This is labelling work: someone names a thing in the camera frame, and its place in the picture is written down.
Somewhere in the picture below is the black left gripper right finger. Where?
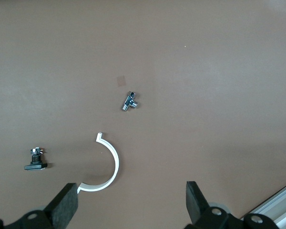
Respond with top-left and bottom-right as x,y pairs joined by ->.
184,181 -> 242,229

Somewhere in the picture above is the small chrome tee fitting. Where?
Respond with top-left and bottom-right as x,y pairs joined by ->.
121,91 -> 139,112

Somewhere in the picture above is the black push switch component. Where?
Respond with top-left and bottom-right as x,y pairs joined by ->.
23,147 -> 49,171

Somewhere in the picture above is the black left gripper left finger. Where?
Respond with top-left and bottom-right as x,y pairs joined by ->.
4,183 -> 79,229

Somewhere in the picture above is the white plastic half-ring clamp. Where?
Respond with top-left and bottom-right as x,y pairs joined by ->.
77,132 -> 121,194

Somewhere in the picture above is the white plastic drawer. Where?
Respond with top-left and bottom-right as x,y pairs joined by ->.
239,179 -> 286,229

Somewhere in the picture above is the small translucent tape patch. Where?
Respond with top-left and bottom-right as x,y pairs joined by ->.
116,75 -> 127,87

